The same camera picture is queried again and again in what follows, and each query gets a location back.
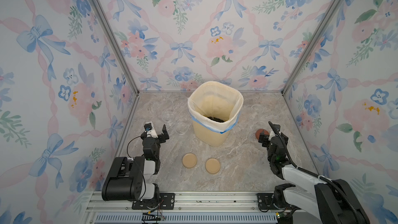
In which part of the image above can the red jar lid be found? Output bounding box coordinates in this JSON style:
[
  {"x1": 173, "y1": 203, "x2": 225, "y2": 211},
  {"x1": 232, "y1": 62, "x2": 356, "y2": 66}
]
[{"x1": 255, "y1": 129, "x2": 269, "y2": 140}]

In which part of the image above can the glass jar light wood lid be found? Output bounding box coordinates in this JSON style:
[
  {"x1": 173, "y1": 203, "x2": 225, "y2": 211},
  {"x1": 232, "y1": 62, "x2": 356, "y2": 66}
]
[{"x1": 161, "y1": 111, "x2": 175, "y2": 125}]

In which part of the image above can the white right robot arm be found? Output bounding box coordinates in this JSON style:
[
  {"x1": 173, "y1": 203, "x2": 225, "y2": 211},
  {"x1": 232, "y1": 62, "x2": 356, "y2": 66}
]
[{"x1": 257, "y1": 130, "x2": 370, "y2": 224}]

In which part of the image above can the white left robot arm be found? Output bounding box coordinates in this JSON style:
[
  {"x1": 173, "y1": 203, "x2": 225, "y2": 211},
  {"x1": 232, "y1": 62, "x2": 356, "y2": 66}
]
[{"x1": 102, "y1": 122, "x2": 170, "y2": 204}]

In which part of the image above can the cream ribbed trash bin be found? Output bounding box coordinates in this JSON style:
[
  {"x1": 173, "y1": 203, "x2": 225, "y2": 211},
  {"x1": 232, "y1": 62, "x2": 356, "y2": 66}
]
[{"x1": 192, "y1": 118, "x2": 238, "y2": 147}]

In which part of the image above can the translucent bin liner blue band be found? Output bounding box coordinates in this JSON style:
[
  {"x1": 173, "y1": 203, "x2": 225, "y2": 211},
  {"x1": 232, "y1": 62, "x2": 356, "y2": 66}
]
[{"x1": 188, "y1": 81, "x2": 244, "y2": 134}]

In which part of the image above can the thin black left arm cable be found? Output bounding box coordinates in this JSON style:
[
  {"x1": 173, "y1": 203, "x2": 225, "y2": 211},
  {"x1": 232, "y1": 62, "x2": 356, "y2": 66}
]
[{"x1": 126, "y1": 135, "x2": 145, "y2": 159}]

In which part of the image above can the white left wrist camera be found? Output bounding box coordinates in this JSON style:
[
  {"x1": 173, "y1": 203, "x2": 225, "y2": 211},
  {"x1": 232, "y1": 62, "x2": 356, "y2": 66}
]
[{"x1": 144, "y1": 121, "x2": 158, "y2": 139}]

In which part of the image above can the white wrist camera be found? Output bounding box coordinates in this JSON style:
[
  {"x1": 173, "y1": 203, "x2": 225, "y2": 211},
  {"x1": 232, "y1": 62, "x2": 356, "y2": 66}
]
[
  {"x1": 269, "y1": 122, "x2": 280, "y2": 137},
  {"x1": 144, "y1": 121, "x2": 158, "y2": 139}
]

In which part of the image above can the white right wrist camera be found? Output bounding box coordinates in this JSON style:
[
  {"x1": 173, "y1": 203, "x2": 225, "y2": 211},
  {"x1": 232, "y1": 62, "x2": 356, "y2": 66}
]
[{"x1": 269, "y1": 122, "x2": 280, "y2": 137}]

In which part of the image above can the aluminium mounting rail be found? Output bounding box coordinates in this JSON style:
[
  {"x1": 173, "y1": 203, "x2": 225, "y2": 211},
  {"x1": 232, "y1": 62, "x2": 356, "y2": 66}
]
[{"x1": 82, "y1": 191, "x2": 352, "y2": 224}]

